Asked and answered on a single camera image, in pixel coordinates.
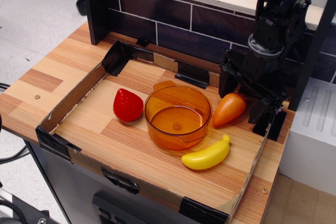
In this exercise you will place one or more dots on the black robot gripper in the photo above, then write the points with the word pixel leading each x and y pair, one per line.
pixel 256 70

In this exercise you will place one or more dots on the orange toy carrot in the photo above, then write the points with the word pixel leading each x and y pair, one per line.
pixel 230 107

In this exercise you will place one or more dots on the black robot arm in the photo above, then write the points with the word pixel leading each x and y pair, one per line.
pixel 279 25

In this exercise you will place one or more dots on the transparent orange plastic pot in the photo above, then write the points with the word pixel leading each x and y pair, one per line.
pixel 177 115

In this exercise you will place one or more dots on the taped cardboard fence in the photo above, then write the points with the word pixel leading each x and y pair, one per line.
pixel 90 152

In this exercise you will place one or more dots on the yellow toy banana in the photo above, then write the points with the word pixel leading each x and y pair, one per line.
pixel 208 157

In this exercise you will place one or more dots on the white ribbed block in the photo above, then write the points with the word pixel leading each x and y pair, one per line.
pixel 309 154

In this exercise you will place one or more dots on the dark brick backsplash panel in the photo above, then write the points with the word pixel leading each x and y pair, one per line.
pixel 203 29

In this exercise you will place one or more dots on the red toy strawberry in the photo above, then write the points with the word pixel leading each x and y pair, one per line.
pixel 127 105

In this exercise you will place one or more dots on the black metal bracket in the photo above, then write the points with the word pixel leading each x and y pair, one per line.
pixel 14 210

